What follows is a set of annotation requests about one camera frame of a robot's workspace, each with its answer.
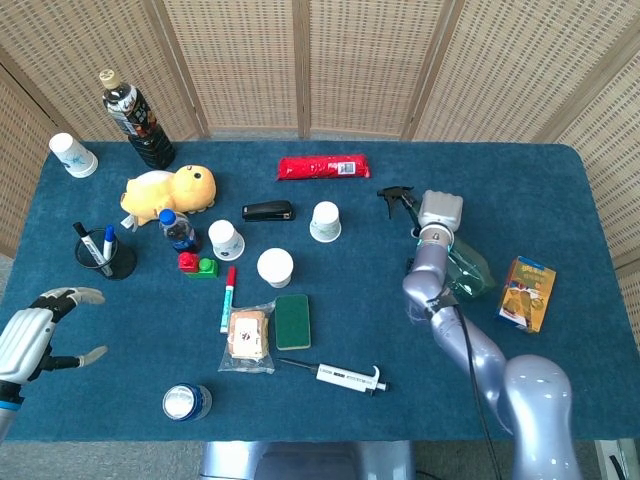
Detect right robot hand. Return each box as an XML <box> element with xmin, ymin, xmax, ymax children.
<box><xmin>416</xmin><ymin>189</ymin><xmax>464</xmax><ymax>232</ymax></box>

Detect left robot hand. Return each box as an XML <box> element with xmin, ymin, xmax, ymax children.
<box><xmin>0</xmin><ymin>286</ymin><xmax>109</xmax><ymax>386</ymax></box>

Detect green spray bottle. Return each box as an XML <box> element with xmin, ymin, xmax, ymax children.
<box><xmin>377</xmin><ymin>185</ymin><xmax>497</xmax><ymax>303</ymax></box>

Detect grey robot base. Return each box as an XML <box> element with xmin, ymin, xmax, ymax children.
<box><xmin>199</xmin><ymin>440</ymin><xmax>416</xmax><ymax>480</ymax></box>

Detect small Pepsi bottle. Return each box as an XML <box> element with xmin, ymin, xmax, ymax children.
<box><xmin>158</xmin><ymin>208</ymin><xmax>202</xmax><ymax>254</ymax></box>

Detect dark tea bottle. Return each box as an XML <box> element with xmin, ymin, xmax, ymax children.
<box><xmin>98</xmin><ymin>69</ymin><xmax>177</xmax><ymax>170</ymax></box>

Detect paper cup green flowers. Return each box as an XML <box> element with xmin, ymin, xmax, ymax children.
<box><xmin>308</xmin><ymin>200</ymin><xmax>343</xmax><ymax>244</ymax></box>

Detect black cap marker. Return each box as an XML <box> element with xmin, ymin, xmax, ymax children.
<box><xmin>72</xmin><ymin>221</ymin><xmax>114</xmax><ymax>277</ymax></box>

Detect orange blue snack box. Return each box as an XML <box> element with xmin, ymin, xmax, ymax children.
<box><xmin>496</xmin><ymin>256</ymin><xmax>558</xmax><ymax>334</ymax></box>

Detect black mesh pen holder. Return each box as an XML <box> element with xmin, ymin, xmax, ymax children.
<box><xmin>74</xmin><ymin>228</ymin><xmax>138</xmax><ymax>281</ymax></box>

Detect blue table cloth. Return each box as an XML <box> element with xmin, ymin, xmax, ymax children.
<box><xmin>0</xmin><ymin>141</ymin><xmax>640</xmax><ymax>442</ymax></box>

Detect red snack package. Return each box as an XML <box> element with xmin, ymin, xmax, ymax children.
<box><xmin>276</xmin><ymin>154</ymin><xmax>374</xmax><ymax>182</ymax></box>

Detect blue cap marker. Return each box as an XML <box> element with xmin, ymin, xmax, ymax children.
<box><xmin>102</xmin><ymin>224</ymin><xmax>117</xmax><ymax>266</ymax></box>

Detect black stapler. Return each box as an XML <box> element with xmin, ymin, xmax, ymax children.
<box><xmin>241</xmin><ymin>200</ymin><xmax>297</xmax><ymax>223</ymax></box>

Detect paper cup green text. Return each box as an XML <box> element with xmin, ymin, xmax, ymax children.
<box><xmin>256</xmin><ymin>247</ymin><xmax>294</xmax><ymax>289</ymax></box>

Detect green yellow sponge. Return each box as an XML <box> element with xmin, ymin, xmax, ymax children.
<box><xmin>274</xmin><ymin>293</ymin><xmax>312</xmax><ymax>351</ymax></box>

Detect paper cup blue print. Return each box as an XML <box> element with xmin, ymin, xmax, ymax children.
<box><xmin>48</xmin><ymin>132</ymin><xmax>99</xmax><ymax>179</ymax></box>

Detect white pipette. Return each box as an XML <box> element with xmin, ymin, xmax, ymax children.
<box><xmin>277</xmin><ymin>357</ymin><xmax>392</xmax><ymax>397</ymax></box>

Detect green toy block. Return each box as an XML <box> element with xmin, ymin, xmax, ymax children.
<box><xmin>187</xmin><ymin>256</ymin><xmax>220</xmax><ymax>279</ymax></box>

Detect yellow plush toy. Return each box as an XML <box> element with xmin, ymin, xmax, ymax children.
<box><xmin>119</xmin><ymin>164</ymin><xmax>219</xmax><ymax>232</ymax></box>

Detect red cap green marker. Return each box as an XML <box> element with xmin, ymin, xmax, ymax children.
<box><xmin>219</xmin><ymin>266</ymin><xmax>237</xmax><ymax>335</ymax></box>

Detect paper cup blue flower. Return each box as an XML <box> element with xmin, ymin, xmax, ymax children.
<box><xmin>207</xmin><ymin>219</ymin><xmax>246</xmax><ymax>262</ymax></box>

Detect bagged cookies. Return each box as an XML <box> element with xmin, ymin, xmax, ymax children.
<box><xmin>217</xmin><ymin>300</ymin><xmax>277</xmax><ymax>375</ymax></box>

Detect woven folding screen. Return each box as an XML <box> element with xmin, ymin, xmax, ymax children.
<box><xmin>0</xmin><ymin>0</ymin><xmax>640</xmax><ymax>331</ymax></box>

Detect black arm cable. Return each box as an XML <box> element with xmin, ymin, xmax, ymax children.
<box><xmin>439</xmin><ymin>298</ymin><xmax>502</xmax><ymax>480</ymax></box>

